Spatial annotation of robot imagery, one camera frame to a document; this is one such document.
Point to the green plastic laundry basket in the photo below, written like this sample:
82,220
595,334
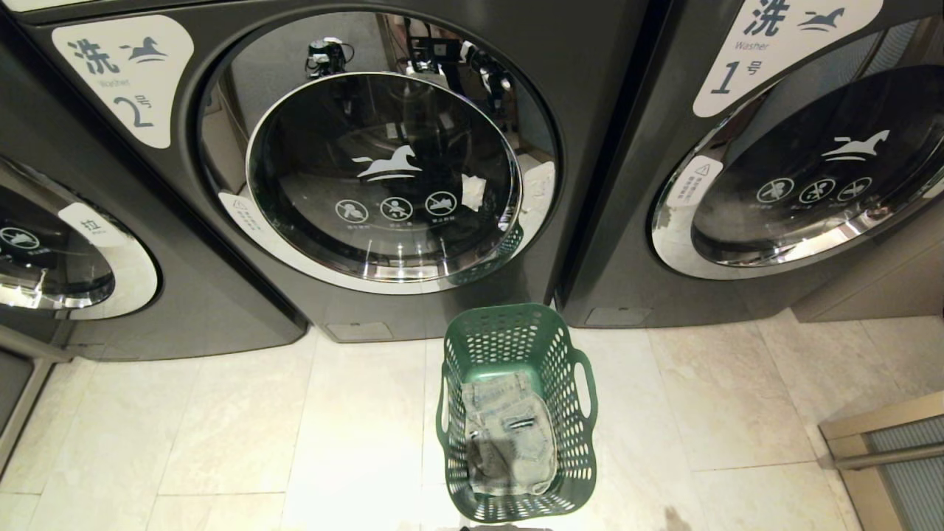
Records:
516,346

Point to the round glass washer door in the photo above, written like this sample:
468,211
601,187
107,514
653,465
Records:
811,184
383,177
44,258

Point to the dark grey washing machine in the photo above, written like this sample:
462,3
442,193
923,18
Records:
627,258
295,310
192,310

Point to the light blue denim jeans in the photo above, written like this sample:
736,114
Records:
509,435

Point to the metal framed glass door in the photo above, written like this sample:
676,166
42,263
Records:
18,383
896,457

